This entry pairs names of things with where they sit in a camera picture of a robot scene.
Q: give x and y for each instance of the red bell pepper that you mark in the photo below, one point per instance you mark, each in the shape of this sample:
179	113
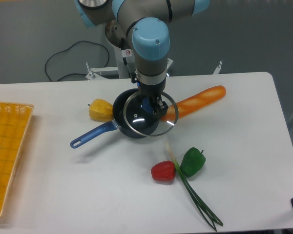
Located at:
163	171

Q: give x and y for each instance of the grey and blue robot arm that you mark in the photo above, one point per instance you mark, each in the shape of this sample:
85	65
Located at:
143	27

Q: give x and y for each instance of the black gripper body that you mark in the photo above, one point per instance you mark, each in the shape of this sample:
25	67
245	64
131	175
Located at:
151	86

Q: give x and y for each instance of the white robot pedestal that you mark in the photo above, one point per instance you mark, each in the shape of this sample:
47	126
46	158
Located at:
124	55

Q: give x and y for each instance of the yellow bell pepper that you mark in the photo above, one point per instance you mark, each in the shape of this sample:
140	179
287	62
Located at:
100	110

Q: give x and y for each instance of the glass lid with blue knob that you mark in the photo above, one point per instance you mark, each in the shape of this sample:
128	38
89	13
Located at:
139	115

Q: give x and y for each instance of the white base frame with bolts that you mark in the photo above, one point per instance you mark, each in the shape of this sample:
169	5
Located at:
113	73

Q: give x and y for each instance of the green bell pepper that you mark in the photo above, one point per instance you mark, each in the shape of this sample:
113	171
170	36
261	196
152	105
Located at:
193	161

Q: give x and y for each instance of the yellow woven basket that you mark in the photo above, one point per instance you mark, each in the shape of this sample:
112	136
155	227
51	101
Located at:
14	122

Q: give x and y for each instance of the dark blue saucepan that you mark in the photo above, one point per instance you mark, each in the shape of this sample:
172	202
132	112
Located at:
117	123

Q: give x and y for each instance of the green spring onion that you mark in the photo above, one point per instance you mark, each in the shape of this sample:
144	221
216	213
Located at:
207	214

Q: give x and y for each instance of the orange baguette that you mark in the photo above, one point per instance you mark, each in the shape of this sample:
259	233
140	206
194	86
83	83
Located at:
200	100

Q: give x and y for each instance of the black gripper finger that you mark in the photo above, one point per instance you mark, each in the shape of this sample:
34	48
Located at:
161	107

